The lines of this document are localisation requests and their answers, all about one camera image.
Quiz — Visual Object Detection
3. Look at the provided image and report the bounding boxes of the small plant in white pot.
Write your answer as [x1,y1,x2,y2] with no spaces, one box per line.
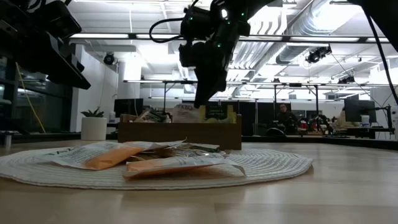
[80,107,108,141]

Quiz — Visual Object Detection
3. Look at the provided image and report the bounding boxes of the round black ceiling fixture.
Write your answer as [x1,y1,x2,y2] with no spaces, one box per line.
[103,52,116,66]

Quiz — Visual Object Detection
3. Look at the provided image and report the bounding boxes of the background station black frame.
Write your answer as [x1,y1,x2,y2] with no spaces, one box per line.
[123,79,398,131]

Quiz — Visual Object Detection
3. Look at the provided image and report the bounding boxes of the black hanging cable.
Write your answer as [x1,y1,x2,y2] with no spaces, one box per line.
[363,9,398,105]

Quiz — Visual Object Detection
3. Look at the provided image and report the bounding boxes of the person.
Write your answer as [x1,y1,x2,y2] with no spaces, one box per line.
[275,103,301,136]

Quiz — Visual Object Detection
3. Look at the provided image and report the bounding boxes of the dark green tea bag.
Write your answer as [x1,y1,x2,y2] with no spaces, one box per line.
[183,142,231,155]

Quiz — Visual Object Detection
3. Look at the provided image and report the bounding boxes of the yellow cable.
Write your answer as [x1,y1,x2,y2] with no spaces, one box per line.
[15,62,47,134]

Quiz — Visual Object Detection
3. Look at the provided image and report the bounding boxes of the background robot arms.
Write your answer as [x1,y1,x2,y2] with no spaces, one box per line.
[306,114,335,135]

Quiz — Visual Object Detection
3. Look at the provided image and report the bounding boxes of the wooden three-compartment box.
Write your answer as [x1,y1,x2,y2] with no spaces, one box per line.
[117,113,243,151]

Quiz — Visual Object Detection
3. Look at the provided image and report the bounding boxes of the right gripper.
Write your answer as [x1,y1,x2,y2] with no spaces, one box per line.
[178,0,251,109]

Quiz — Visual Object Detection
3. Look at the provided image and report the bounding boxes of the black metal table frame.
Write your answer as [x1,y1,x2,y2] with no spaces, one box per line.
[0,130,398,151]

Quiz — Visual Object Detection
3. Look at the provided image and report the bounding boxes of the black computer monitor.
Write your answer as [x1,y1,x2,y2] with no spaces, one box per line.
[114,98,144,118]

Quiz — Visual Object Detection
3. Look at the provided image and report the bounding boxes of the black ceiling camera rig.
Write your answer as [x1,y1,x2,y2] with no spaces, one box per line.
[304,45,333,65]

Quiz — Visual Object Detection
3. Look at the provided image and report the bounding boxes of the white round woven placemat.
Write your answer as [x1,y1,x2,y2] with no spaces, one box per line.
[0,146,314,190]

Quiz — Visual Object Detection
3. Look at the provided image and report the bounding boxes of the black overhead light bar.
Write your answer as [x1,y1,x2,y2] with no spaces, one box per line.
[70,32,398,44]

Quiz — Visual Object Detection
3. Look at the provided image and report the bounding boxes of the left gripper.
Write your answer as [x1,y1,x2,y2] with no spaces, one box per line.
[0,0,92,91]

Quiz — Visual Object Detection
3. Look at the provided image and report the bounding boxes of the black monitor on arm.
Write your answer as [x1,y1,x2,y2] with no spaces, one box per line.
[344,99,377,123]

